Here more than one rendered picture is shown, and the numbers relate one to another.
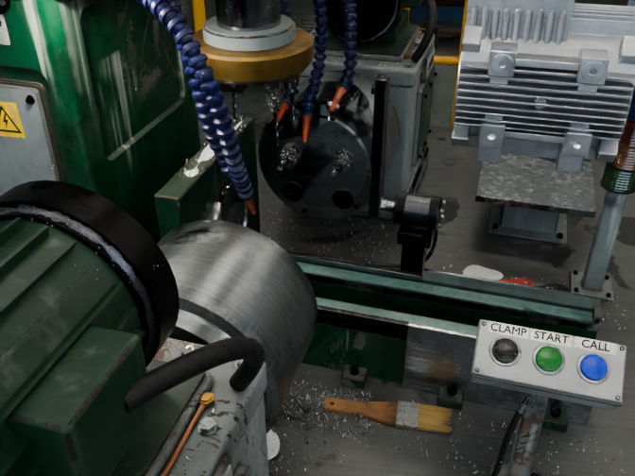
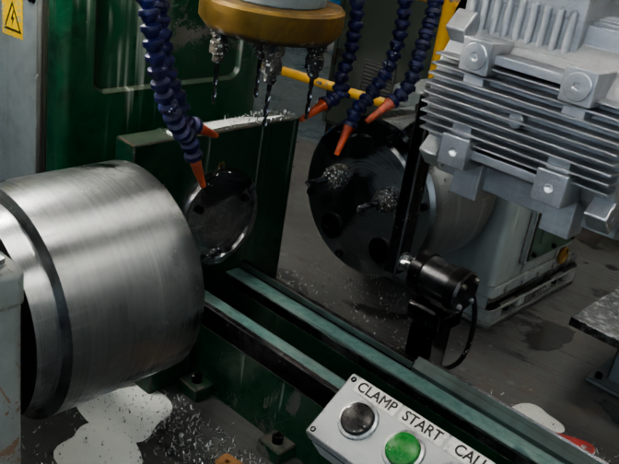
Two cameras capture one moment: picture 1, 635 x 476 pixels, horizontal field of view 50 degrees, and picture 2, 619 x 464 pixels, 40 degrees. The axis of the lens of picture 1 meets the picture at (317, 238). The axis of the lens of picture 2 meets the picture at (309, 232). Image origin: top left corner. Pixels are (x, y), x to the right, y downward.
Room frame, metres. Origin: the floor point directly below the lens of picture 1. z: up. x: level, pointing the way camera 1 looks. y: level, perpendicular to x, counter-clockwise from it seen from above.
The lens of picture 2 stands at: (0.03, -0.40, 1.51)
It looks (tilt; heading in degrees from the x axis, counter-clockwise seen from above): 24 degrees down; 23
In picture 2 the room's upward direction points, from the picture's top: 9 degrees clockwise
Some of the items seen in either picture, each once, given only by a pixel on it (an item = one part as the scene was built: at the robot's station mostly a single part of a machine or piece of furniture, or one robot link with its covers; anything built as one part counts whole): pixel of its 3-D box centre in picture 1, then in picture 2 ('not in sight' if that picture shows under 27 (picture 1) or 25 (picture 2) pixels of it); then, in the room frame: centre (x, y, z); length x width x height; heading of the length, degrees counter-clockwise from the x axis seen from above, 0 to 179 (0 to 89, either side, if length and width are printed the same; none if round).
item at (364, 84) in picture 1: (335, 137); (412, 184); (1.27, -0.04, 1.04); 0.41 x 0.25 x 0.25; 163
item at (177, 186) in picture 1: (198, 239); (188, 228); (1.00, 0.21, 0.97); 0.30 x 0.11 x 0.34; 163
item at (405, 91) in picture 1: (364, 113); (489, 186); (1.52, -0.11, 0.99); 0.35 x 0.31 x 0.37; 163
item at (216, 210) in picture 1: (231, 224); (219, 218); (0.98, 0.15, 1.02); 0.15 x 0.02 x 0.15; 163
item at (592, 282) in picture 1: (615, 195); not in sight; (1.09, -0.55, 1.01); 0.08 x 0.08 x 0.42; 73
